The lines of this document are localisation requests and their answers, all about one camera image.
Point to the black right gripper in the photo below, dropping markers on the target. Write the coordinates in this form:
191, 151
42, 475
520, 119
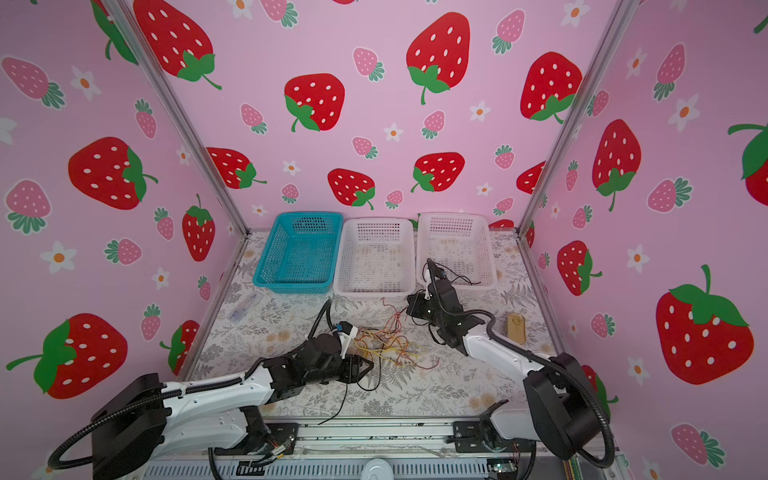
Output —
414, 304

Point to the aluminium corner post left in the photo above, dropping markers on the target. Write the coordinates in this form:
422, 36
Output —
128, 26

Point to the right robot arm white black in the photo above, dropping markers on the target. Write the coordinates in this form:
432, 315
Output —
563, 413

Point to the white basket right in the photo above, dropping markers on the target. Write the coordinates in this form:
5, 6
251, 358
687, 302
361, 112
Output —
461, 245

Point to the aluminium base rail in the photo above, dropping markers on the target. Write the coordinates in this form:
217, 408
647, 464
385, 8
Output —
380, 448

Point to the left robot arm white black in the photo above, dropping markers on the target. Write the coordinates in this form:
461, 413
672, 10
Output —
150, 419

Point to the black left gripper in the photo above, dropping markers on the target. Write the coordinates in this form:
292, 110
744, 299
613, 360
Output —
355, 367

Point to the clear plastic bag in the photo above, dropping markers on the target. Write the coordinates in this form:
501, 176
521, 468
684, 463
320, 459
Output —
244, 307

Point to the aluminium corner post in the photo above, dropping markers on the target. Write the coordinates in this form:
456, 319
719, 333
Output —
128, 26
606, 48

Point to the white basket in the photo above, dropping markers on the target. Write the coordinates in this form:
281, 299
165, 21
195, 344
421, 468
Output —
376, 259
461, 245

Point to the teal plastic basket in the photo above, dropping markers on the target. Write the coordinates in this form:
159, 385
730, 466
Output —
300, 253

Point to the aluminium corner post right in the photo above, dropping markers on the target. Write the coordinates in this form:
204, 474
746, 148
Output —
606, 48

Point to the white basket middle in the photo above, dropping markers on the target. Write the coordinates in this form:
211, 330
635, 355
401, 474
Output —
376, 259

